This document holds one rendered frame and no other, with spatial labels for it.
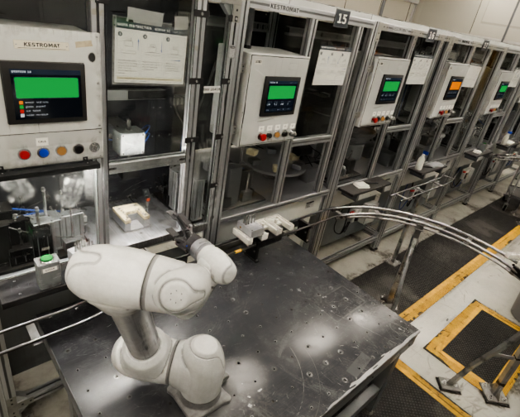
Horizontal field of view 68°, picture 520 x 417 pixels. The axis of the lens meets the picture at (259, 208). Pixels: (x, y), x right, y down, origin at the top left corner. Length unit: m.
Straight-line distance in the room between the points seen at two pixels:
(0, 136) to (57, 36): 0.38
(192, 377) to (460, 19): 9.21
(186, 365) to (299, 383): 0.53
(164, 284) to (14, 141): 0.88
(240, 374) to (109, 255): 0.95
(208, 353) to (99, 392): 0.46
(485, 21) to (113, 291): 9.26
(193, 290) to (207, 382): 0.64
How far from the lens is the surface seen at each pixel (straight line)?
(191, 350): 1.41
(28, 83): 1.48
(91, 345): 1.80
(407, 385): 2.89
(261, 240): 2.16
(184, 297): 0.84
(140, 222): 2.09
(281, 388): 1.70
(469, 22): 9.77
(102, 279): 0.91
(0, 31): 1.47
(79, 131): 1.59
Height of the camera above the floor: 2.01
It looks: 28 degrees down
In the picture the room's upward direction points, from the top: 10 degrees clockwise
